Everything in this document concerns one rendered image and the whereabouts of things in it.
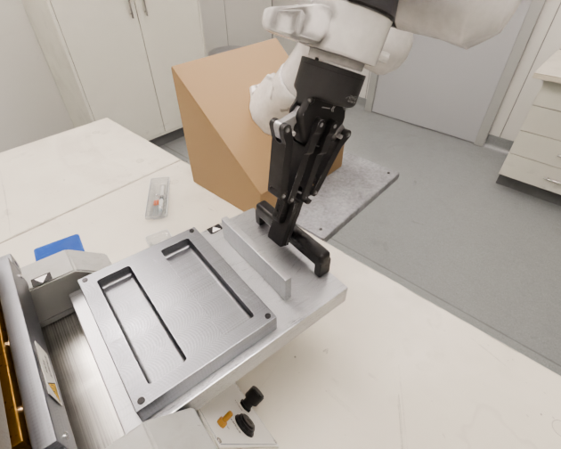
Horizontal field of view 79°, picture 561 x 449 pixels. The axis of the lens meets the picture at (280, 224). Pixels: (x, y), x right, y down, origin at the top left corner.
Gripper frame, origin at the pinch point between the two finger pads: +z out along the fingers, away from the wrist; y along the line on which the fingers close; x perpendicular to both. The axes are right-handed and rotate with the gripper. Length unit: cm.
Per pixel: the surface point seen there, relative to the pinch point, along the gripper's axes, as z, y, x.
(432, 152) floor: 19, 243, 78
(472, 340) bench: 16.8, 33.5, -24.5
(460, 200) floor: 33, 204, 32
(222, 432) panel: 18.6, -14.2, -12.5
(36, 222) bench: 36, -17, 65
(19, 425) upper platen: 8.3, -31.3, -7.9
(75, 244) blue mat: 34, -12, 50
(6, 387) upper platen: 8.3, -31.5, -4.3
